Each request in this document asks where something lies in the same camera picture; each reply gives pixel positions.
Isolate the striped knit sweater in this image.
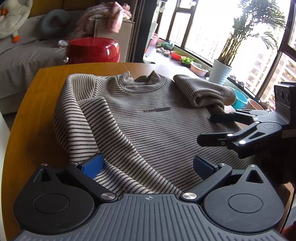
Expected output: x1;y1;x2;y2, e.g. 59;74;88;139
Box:
54;72;250;194

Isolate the pink clothes pile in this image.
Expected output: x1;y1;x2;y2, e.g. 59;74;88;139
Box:
67;1;132;41

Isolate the blue plastic basin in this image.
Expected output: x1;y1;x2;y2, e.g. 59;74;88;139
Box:
232;89;248;109

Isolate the white plant pot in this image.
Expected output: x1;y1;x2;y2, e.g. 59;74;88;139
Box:
209;59;232;85

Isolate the pink basin with contents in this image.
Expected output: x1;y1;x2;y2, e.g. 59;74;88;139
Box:
190;61;210;77

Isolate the green leafy plant tray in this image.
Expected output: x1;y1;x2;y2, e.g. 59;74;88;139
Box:
181;56;195;68

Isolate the red plastic basin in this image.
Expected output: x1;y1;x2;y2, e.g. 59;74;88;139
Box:
171;51;184;61

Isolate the potted bamboo palm plant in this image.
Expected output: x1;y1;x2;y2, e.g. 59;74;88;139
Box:
218;1;286;67

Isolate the red round stool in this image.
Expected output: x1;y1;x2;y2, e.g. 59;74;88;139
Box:
63;37;120;65

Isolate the grey covered sofa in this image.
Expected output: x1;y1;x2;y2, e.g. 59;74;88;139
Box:
1;11;134;114

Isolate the dark curtain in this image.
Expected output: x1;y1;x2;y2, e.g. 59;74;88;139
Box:
127;0;158;63

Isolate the white goose plush toy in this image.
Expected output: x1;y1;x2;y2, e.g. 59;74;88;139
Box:
1;0;33;43

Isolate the grey ring cushion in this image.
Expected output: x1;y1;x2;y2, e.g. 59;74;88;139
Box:
39;9;71;39

